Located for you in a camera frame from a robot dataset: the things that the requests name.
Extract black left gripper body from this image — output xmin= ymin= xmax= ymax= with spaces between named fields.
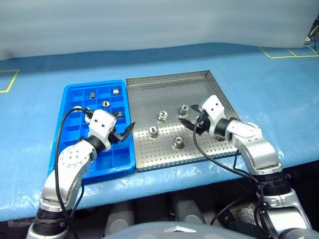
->
xmin=107 ymin=128 xmax=123 ymax=145

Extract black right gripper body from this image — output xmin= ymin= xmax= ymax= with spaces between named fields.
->
xmin=195 ymin=111 xmax=211 ymax=135

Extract blue compartment tray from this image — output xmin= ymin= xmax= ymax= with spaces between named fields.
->
xmin=47 ymin=79 xmax=137 ymax=185

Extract perforated metal tray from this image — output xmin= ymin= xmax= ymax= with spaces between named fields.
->
xmin=126 ymin=70 xmax=242 ymax=172

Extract grey rounded shape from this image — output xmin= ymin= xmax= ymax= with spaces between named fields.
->
xmin=173 ymin=199 xmax=206 ymax=225
xmin=104 ymin=200 xmax=137 ymax=237

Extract grey robot torso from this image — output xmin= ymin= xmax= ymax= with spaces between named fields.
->
xmin=104 ymin=221 xmax=257 ymax=239

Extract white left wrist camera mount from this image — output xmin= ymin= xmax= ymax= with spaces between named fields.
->
xmin=87 ymin=109 xmax=118 ymax=152

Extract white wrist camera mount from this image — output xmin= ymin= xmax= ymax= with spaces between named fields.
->
xmin=87 ymin=109 xmax=118 ymax=152
xmin=200 ymin=95 xmax=226 ymax=136

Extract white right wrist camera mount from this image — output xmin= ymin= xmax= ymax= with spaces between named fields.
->
xmin=200 ymin=95 xmax=226 ymax=136

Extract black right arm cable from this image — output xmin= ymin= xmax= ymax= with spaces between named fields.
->
xmin=193 ymin=120 xmax=275 ymax=239

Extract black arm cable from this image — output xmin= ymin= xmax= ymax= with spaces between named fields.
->
xmin=55 ymin=107 xmax=94 ymax=239
xmin=193 ymin=120 xmax=275 ymax=239

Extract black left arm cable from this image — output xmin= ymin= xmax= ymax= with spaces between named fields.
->
xmin=55 ymin=107 xmax=94 ymax=239

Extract black cables with white connector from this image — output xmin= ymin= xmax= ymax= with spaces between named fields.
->
xmin=304 ymin=21 xmax=319 ymax=54

